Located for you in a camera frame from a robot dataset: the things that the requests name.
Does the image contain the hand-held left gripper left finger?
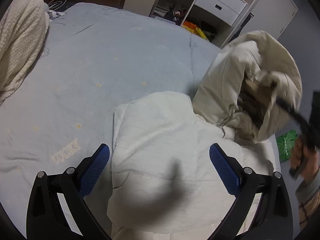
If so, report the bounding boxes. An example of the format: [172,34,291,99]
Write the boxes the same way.
[26,143,112,240]

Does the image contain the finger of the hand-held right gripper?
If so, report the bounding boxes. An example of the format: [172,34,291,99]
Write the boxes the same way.
[272,95,305,128]

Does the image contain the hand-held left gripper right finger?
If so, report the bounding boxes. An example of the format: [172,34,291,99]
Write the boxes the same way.
[208,143,293,240]

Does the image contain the white hooded jacket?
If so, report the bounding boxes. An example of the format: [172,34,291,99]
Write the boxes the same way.
[107,30,303,240]

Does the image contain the person's right forearm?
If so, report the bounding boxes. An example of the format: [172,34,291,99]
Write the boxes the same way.
[295,166,320,233]

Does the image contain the person's right hand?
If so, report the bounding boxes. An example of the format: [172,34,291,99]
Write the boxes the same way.
[291,138,320,181]

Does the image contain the green plastic bag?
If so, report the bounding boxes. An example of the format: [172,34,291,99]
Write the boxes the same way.
[276,129,300,163]

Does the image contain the black racket bag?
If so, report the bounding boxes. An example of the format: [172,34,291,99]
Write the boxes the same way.
[232,13,253,42]

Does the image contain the white door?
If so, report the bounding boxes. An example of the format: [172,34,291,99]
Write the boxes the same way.
[247,0,300,41]

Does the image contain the yellow packet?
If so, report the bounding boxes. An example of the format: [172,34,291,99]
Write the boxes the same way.
[196,27,210,41]

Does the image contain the bed with pale blue sheet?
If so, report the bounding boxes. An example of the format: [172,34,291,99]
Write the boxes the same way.
[0,2,282,240]

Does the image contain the white shelf unit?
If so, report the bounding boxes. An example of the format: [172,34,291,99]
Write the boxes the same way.
[149,0,249,47]

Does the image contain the cream knitted blanket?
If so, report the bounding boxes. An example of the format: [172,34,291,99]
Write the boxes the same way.
[0,0,50,106]

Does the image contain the stack of papers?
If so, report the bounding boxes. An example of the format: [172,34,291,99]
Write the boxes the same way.
[153,0,171,18]

